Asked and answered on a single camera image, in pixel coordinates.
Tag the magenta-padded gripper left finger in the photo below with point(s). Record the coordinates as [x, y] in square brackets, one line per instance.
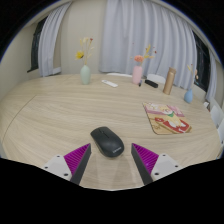
[77, 158]

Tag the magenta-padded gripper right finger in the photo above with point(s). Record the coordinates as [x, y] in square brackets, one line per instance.
[146, 157]

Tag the black computer mouse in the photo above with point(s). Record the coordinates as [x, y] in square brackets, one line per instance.
[107, 141]

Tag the cartoon print mouse pad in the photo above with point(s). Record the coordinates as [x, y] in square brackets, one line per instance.
[166, 118]

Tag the blue vase with dried flowers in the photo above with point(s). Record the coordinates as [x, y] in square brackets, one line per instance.
[188, 96]

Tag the dark pen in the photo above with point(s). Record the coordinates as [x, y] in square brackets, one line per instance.
[140, 83]

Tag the bronze thermos bottle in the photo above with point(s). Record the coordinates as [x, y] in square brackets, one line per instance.
[169, 81]

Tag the white remote control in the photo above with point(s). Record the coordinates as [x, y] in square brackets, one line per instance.
[109, 83]

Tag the green vase with dried flowers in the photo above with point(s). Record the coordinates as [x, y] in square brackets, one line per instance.
[85, 76]

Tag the pink vase with dried flowers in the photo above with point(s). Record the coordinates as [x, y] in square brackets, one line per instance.
[137, 75]

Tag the narrow white curtain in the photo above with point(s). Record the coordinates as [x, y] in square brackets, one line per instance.
[48, 46]
[212, 80]

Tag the dark window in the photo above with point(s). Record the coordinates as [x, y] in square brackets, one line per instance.
[34, 46]
[202, 63]

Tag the wide white curtain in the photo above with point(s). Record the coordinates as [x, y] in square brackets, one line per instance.
[150, 36]

